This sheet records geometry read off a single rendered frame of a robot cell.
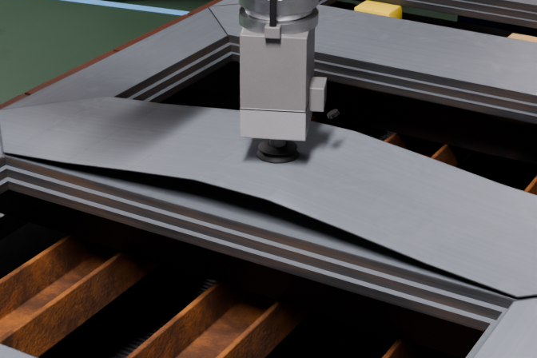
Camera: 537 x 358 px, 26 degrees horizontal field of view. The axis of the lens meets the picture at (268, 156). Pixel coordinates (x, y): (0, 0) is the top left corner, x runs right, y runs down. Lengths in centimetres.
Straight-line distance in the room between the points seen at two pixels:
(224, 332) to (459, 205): 29
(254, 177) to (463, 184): 21
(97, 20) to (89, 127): 306
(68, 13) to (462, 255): 350
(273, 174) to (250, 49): 13
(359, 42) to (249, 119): 48
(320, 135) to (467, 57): 38
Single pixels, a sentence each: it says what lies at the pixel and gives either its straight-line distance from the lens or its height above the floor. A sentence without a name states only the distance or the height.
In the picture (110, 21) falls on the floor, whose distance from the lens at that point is 433.
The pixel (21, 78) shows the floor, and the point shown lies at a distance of 383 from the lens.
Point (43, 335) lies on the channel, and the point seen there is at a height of 70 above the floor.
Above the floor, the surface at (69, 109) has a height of 85.
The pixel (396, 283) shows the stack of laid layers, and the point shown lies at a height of 83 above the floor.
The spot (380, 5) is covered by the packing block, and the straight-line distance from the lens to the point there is 181.
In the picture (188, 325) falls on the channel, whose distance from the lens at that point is 120.
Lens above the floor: 137
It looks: 25 degrees down
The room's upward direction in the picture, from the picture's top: straight up
